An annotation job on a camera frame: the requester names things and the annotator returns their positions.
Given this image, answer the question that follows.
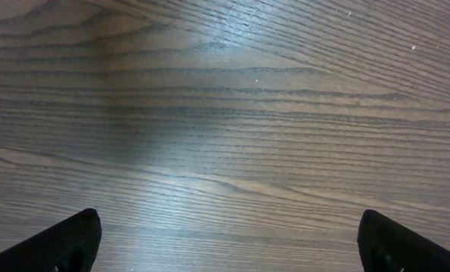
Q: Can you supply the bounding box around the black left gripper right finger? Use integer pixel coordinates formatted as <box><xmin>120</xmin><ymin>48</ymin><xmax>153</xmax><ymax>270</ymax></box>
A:
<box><xmin>357</xmin><ymin>209</ymin><xmax>450</xmax><ymax>272</ymax></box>

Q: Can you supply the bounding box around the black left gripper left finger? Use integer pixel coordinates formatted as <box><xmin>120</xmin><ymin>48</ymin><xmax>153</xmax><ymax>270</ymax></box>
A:
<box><xmin>0</xmin><ymin>208</ymin><xmax>102</xmax><ymax>272</ymax></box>

